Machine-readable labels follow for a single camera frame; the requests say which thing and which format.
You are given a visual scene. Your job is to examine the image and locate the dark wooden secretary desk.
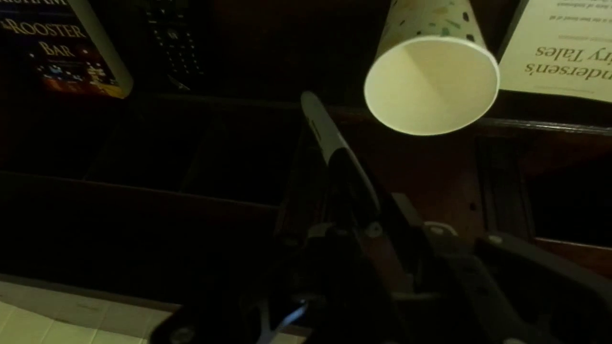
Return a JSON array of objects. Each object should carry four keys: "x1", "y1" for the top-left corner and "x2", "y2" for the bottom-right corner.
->
[{"x1": 0, "y1": 0, "x2": 612, "y2": 314}]

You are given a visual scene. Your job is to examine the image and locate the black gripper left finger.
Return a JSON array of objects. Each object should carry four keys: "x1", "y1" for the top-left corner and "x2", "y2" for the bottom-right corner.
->
[{"x1": 269, "y1": 121, "x2": 349, "y2": 344}]

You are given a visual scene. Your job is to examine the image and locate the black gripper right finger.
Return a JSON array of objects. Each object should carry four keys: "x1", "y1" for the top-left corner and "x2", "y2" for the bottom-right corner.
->
[{"x1": 378, "y1": 195, "x2": 612, "y2": 344}]

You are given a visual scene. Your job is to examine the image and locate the white dotted paper cup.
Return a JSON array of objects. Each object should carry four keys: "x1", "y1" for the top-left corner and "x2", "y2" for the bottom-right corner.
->
[{"x1": 363, "y1": 0, "x2": 500, "y2": 136}]

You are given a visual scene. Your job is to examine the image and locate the white paperback book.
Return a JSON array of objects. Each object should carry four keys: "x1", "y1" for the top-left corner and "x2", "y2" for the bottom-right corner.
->
[{"x1": 499, "y1": 0, "x2": 612, "y2": 104}]

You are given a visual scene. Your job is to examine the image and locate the black remote control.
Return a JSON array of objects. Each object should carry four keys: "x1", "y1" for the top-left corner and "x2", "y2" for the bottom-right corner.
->
[{"x1": 143, "y1": 0, "x2": 204, "y2": 90}]

